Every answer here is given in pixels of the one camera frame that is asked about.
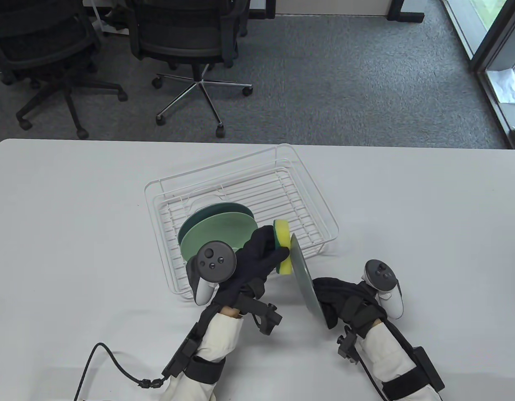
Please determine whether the black office chair left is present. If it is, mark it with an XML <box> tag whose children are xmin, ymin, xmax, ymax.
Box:
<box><xmin>0</xmin><ymin>0</ymin><xmax>129</xmax><ymax>140</ymax></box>

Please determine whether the person's right hand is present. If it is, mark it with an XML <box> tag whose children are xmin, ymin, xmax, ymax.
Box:
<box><xmin>313</xmin><ymin>277</ymin><xmax>392</xmax><ymax>330</ymax></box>

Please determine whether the black braided cable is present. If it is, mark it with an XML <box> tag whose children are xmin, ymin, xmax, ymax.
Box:
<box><xmin>74</xmin><ymin>343</ymin><xmax>166</xmax><ymax>401</ymax></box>

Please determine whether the black window frame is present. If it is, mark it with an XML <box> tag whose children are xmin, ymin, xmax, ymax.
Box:
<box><xmin>440</xmin><ymin>0</ymin><xmax>515</xmax><ymax>150</ymax></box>

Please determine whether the person's left forearm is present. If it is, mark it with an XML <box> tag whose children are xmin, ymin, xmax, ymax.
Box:
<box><xmin>159</xmin><ymin>311</ymin><xmax>244</xmax><ymax>401</ymax></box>

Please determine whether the grey white hand controller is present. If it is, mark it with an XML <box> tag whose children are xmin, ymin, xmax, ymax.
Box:
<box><xmin>187</xmin><ymin>241</ymin><xmax>237</xmax><ymax>305</ymax></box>
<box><xmin>361</xmin><ymin>259</ymin><xmax>405</xmax><ymax>320</ymax></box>

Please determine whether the black forearm battery box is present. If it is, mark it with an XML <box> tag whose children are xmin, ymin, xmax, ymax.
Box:
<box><xmin>162</xmin><ymin>328</ymin><xmax>200</xmax><ymax>378</ymax></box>
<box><xmin>411</xmin><ymin>346</ymin><xmax>445</xmax><ymax>392</ymax></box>

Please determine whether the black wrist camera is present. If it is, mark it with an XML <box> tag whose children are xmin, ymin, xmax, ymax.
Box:
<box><xmin>240</xmin><ymin>297</ymin><xmax>283</xmax><ymax>335</ymax></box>
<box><xmin>336</xmin><ymin>326</ymin><xmax>361</xmax><ymax>365</ymax></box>

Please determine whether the black forearm strap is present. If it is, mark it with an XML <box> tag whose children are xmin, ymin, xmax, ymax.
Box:
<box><xmin>381</xmin><ymin>371</ymin><xmax>434</xmax><ymax>400</ymax></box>
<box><xmin>186</xmin><ymin>356</ymin><xmax>226</xmax><ymax>384</ymax></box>

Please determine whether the grey plate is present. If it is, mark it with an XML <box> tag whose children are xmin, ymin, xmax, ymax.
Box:
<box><xmin>290</xmin><ymin>234</ymin><xmax>326</xmax><ymax>326</ymax></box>

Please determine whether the white paper sheet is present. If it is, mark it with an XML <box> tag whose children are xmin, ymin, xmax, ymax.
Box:
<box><xmin>487</xmin><ymin>68</ymin><xmax>515</xmax><ymax>104</ymax></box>

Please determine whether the teal plate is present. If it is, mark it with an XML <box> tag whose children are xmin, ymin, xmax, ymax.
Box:
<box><xmin>177</xmin><ymin>202</ymin><xmax>255</xmax><ymax>244</ymax></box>

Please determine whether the white wire dish rack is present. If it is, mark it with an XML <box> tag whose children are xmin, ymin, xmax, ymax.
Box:
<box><xmin>144</xmin><ymin>143</ymin><xmax>340</xmax><ymax>301</ymax></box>

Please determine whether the person's left hand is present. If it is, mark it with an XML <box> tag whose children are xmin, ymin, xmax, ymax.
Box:
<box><xmin>212</xmin><ymin>226</ymin><xmax>290</xmax><ymax>314</ymax></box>

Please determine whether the person's right forearm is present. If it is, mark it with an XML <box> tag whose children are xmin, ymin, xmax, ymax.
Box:
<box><xmin>360</xmin><ymin>320</ymin><xmax>442</xmax><ymax>401</ymax></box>

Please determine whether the thin black cable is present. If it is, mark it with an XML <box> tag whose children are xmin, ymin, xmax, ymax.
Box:
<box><xmin>357</xmin><ymin>354</ymin><xmax>385</xmax><ymax>401</ymax></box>

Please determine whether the black office chair chrome base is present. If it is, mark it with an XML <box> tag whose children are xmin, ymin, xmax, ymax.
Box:
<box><xmin>126</xmin><ymin>0</ymin><xmax>254</xmax><ymax>138</ymax></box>

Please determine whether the yellow green sponge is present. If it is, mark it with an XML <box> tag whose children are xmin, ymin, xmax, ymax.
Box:
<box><xmin>273</xmin><ymin>219</ymin><xmax>293</xmax><ymax>276</ymax></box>

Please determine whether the light green plate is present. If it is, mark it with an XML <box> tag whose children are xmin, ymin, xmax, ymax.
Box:
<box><xmin>180</xmin><ymin>212</ymin><xmax>258</xmax><ymax>263</ymax></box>

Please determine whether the black desk foot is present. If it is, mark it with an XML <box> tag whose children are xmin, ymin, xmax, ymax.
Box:
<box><xmin>248</xmin><ymin>0</ymin><xmax>277</xmax><ymax>19</ymax></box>
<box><xmin>387</xmin><ymin>0</ymin><xmax>425</xmax><ymax>22</ymax></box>

